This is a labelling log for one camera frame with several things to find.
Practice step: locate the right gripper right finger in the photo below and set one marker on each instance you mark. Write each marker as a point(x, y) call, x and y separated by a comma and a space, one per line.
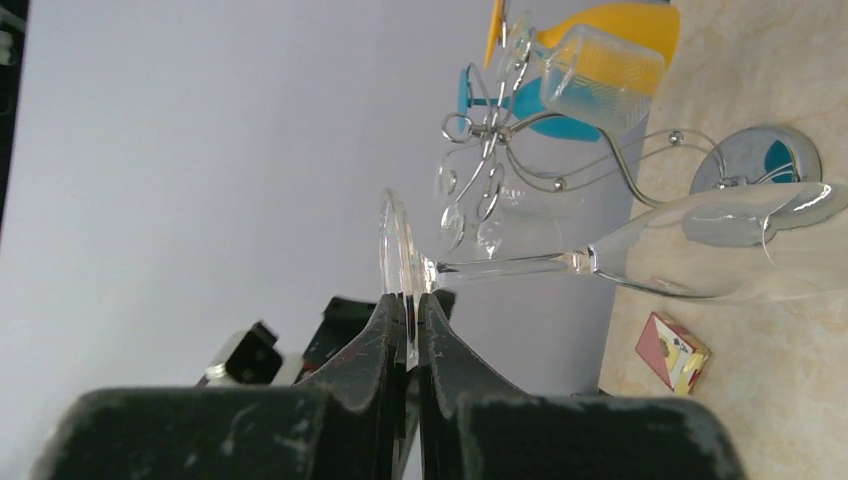
point(475, 424)

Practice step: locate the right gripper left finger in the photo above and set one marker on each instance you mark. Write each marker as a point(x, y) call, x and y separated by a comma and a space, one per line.
point(338, 423)

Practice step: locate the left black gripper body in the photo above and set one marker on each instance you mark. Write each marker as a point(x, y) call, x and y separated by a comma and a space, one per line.
point(344, 319)

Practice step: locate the clear flute wine glass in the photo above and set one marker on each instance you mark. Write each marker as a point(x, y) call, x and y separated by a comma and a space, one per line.
point(758, 243)

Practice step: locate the clear ribbed short glass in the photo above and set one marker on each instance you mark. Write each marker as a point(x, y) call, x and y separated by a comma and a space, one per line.
point(590, 79)

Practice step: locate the clear wine glass on rack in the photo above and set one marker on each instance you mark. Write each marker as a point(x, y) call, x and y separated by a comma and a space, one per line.
point(523, 223)

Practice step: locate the chrome wine glass rack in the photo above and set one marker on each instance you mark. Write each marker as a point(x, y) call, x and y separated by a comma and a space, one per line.
point(755, 93)

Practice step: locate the blue wine glass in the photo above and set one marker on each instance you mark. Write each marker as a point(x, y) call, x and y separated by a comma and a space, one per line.
point(527, 104)

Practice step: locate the yellow wine glass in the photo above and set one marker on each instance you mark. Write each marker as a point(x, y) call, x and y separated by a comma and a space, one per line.
point(654, 25)

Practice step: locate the pink card box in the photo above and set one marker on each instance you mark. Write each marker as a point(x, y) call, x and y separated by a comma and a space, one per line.
point(672, 352)

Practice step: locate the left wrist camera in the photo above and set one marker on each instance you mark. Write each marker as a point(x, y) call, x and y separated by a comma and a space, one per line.
point(250, 357)

